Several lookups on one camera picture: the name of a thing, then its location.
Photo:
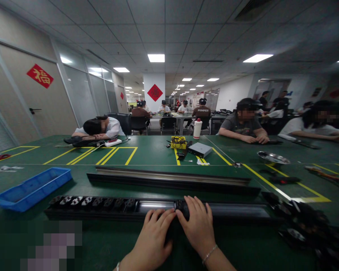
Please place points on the small black device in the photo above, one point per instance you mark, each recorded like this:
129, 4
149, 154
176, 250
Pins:
181, 155

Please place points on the white power strip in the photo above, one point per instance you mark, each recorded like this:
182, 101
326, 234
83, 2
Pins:
113, 142

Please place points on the person's left ring finger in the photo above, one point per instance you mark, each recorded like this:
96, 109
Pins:
156, 218

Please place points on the black office chair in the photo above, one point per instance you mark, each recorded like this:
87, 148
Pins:
124, 122

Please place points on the long black empty rail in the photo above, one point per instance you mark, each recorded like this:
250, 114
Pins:
147, 182

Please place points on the person's left little finger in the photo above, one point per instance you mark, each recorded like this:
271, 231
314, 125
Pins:
147, 218

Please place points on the person's left middle finger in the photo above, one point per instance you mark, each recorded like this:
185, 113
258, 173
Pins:
164, 216

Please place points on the clear plastic wrapper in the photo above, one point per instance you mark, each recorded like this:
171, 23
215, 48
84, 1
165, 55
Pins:
8, 168

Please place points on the round metal bowl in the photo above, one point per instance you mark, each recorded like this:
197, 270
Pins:
272, 158

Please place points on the grey metal box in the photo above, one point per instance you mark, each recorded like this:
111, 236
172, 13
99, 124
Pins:
199, 149

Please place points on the pile of black socket parts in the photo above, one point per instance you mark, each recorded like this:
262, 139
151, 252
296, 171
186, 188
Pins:
308, 225

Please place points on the person's left index finger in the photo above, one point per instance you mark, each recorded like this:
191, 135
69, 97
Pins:
171, 216

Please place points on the black bag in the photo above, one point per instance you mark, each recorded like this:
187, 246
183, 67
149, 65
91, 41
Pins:
82, 141

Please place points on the person's right thumb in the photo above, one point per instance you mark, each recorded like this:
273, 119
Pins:
181, 216

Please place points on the long black power strip housing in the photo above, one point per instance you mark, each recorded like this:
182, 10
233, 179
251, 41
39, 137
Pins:
237, 212

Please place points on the person's left hand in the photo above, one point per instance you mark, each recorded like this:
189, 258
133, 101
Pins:
151, 242

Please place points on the blue plastic bin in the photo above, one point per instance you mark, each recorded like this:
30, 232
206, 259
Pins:
28, 189

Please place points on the red diamond wall decoration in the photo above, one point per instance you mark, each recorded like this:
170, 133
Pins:
154, 92

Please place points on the person's right ring finger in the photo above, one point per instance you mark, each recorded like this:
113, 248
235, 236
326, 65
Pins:
205, 209

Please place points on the person's right little finger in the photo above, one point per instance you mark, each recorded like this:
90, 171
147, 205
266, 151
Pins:
210, 215

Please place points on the person's right index finger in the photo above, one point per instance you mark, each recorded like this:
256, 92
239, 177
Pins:
189, 203

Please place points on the long grey metal cover strip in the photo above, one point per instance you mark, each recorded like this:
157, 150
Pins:
169, 175

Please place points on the person's right middle finger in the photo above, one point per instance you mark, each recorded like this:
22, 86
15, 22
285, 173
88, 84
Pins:
198, 205

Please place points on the door with red diamond sign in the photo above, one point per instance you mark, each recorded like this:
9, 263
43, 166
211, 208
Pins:
39, 98

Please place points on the row of black socket modules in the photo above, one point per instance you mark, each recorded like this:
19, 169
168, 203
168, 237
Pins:
96, 202

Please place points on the person's right hand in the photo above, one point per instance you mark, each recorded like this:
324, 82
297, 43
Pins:
199, 228

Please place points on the white bottle with red cap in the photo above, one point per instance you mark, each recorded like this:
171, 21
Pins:
197, 130

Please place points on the long black power strip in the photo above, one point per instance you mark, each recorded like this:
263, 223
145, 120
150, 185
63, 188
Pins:
305, 144

